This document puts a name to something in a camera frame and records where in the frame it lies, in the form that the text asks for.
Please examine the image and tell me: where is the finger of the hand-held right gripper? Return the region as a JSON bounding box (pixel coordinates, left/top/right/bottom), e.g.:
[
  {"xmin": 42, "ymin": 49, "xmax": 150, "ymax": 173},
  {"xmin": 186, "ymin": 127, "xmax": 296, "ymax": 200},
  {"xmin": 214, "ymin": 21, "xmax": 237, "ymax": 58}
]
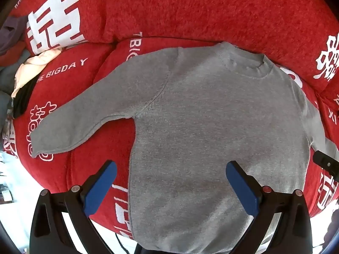
[{"xmin": 313, "ymin": 151, "xmax": 339, "ymax": 182}]

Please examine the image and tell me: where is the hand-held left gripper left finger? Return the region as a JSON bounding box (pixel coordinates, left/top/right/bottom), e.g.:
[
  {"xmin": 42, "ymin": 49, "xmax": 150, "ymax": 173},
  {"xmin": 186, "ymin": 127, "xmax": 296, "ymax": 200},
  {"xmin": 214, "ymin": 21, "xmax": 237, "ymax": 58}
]
[{"xmin": 30, "ymin": 160, "xmax": 139, "ymax": 254}]

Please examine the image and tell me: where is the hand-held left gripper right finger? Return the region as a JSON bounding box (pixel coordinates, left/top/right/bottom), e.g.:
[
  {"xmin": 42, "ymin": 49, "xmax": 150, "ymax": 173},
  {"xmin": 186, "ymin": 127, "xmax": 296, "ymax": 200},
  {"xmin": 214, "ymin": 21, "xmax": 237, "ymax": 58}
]
[{"xmin": 226, "ymin": 160, "xmax": 313, "ymax": 254}]

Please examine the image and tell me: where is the grey knit sweater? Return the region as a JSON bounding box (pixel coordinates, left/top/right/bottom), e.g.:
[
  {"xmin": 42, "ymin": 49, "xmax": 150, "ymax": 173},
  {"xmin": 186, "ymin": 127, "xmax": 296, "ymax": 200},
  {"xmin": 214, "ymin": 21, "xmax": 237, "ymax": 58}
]
[{"xmin": 30, "ymin": 41, "xmax": 339, "ymax": 253}]

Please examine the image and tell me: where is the black cloth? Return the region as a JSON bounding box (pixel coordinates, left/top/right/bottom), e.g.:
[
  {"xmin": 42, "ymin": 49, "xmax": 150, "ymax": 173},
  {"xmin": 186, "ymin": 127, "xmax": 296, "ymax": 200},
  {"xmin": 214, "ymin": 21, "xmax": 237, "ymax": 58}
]
[{"xmin": 12, "ymin": 81, "xmax": 36, "ymax": 119}]

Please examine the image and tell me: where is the purple cloth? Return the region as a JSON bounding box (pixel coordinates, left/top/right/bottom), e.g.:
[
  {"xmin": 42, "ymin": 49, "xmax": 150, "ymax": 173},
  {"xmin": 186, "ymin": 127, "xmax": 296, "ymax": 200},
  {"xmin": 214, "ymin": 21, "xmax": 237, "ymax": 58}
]
[{"xmin": 0, "ymin": 15, "xmax": 28, "ymax": 56}]

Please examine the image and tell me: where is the red printed sofa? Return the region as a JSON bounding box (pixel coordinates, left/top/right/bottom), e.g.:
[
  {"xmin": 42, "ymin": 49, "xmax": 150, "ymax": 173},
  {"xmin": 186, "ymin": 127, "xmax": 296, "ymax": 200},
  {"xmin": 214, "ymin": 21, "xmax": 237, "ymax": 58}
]
[{"xmin": 3, "ymin": 0, "xmax": 339, "ymax": 241}]

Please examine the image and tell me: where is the black cable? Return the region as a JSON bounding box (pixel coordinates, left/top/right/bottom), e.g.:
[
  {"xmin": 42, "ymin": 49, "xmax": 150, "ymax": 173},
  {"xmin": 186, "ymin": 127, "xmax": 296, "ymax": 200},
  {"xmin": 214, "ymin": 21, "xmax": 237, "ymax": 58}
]
[{"xmin": 114, "ymin": 232, "xmax": 131, "ymax": 254}]

